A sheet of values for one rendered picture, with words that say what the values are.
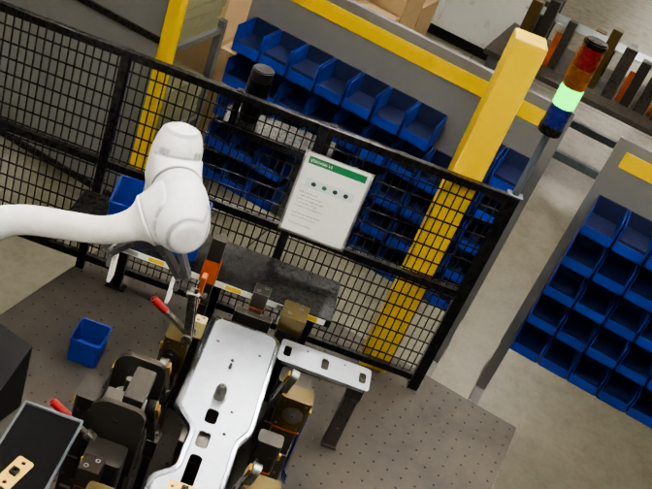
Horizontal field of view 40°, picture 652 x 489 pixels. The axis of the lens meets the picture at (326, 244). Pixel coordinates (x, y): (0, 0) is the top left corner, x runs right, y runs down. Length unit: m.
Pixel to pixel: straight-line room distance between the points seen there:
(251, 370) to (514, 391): 2.33
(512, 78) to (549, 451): 2.30
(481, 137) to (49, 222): 1.42
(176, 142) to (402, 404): 1.68
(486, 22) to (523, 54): 5.91
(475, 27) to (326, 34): 4.63
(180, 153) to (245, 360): 1.00
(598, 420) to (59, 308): 2.88
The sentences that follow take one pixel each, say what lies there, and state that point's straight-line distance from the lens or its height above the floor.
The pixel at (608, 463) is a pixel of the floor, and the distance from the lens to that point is 4.68.
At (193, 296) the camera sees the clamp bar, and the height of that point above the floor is 1.21.
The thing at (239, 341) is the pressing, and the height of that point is 1.00.
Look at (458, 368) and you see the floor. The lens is 4.65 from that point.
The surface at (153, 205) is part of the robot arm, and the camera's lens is 1.69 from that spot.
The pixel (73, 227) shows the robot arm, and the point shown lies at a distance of 1.78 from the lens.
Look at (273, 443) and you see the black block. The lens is 2.46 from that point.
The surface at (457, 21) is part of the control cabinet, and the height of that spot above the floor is 0.22.
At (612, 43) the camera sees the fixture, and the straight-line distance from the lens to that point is 6.78.
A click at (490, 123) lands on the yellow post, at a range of 2.74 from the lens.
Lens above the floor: 2.75
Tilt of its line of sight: 33 degrees down
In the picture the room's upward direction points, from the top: 22 degrees clockwise
